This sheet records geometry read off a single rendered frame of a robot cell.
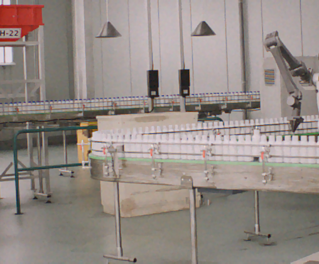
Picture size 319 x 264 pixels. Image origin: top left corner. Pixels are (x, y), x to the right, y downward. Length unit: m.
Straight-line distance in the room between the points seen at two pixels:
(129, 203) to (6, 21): 3.67
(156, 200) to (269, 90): 2.80
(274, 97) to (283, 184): 6.36
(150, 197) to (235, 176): 4.34
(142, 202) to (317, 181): 4.77
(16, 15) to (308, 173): 7.45
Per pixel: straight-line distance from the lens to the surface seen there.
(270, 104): 11.19
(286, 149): 4.81
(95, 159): 5.85
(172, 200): 9.45
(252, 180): 4.93
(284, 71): 5.07
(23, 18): 11.55
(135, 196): 9.17
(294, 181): 4.77
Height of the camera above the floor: 1.48
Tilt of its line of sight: 3 degrees down
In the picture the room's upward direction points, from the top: 2 degrees counter-clockwise
